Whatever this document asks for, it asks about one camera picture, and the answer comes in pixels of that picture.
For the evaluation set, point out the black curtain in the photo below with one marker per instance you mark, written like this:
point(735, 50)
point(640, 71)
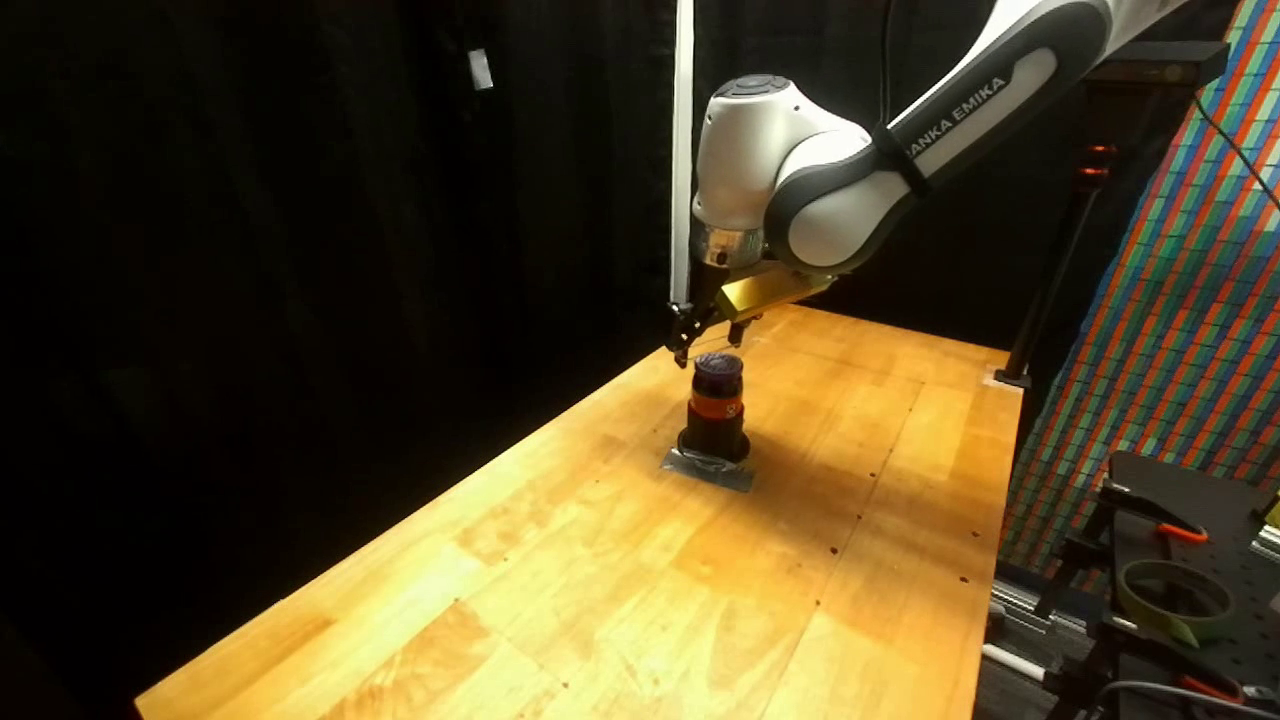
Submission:
point(300, 250)

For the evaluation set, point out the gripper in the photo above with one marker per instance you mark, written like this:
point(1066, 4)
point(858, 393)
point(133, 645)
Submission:
point(712, 285)

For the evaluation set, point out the small white tag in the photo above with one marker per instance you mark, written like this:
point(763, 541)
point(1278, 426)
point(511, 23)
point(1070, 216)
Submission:
point(481, 69)

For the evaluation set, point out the white vertical pole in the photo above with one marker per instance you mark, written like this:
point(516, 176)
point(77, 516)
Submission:
point(682, 150)

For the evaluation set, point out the dark stand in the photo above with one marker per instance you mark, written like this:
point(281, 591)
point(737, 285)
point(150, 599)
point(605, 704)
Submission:
point(1075, 220)

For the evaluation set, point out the colourful patterned panel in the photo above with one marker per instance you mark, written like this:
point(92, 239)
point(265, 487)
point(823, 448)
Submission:
point(1180, 330)

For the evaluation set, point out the black perforated table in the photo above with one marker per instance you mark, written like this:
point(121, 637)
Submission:
point(1200, 500)

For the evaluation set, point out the white rod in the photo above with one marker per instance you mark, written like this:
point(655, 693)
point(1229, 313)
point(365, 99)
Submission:
point(1015, 662)

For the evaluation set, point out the green tape roll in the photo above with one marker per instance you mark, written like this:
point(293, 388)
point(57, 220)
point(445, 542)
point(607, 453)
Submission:
point(1140, 605)

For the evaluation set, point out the dark purple cup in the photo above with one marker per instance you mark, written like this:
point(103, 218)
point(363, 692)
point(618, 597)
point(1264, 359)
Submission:
point(716, 440)

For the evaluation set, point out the silver tape patch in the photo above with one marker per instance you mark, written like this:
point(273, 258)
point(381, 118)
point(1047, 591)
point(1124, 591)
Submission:
point(712, 470)

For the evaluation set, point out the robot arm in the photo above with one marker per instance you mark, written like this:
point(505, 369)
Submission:
point(760, 160)

